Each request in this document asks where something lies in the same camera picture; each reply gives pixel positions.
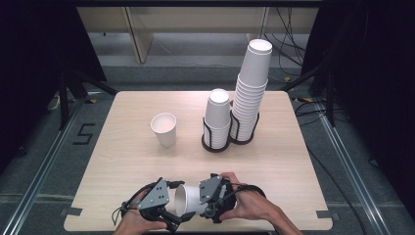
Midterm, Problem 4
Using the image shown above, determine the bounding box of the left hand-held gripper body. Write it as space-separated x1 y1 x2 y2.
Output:
136 177 182 234

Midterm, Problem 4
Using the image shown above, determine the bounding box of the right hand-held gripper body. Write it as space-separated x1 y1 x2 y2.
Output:
198 172 238 225

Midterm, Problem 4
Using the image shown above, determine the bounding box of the single white paper cup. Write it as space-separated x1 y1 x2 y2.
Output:
173 183 209 218
150 112 178 149

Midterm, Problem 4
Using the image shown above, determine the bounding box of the black wire cup holder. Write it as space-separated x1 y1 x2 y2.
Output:
201 109 261 154

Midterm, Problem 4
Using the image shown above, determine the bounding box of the short stack of paper cups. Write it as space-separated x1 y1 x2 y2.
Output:
203 87 233 151

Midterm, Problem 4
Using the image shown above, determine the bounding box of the tall stack of paper cups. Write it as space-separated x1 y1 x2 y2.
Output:
229 38 274 143

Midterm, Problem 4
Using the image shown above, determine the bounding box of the person's left hand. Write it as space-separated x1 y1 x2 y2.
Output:
115 189 168 231

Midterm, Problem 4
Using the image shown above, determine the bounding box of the person's right hand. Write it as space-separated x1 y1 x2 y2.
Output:
218 171 279 223

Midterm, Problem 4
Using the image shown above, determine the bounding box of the black tape strip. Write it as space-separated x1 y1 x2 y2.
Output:
315 210 341 220
59 207 84 217

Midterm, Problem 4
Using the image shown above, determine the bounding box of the black metal stand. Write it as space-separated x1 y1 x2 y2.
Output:
280 58 338 128
56 67 118 131

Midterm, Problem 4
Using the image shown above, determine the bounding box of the beige wooden furniture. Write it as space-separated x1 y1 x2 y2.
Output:
74 7 319 65

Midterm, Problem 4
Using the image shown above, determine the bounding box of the black curtain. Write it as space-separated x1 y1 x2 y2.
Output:
300 0 415 224
0 0 108 177

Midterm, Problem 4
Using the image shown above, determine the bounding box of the left hand-held gripper cable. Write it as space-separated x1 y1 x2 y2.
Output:
112 181 159 227

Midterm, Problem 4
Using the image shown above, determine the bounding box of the hand-held gripper cable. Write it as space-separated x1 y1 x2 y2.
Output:
112 181 159 227
224 183 267 201

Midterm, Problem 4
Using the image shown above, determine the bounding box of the right hand-held gripper cable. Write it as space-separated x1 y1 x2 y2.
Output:
224 183 267 201

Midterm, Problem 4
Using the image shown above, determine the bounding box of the metal floor rail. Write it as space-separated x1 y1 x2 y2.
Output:
0 93 90 235
313 100 392 235

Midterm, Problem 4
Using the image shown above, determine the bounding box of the long black floor cable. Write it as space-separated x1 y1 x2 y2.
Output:
304 143 369 235

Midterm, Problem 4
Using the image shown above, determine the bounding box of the white cord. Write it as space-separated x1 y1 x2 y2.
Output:
47 93 63 112

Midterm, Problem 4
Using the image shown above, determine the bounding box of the bundle of black cables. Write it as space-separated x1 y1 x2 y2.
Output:
260 7 308 83

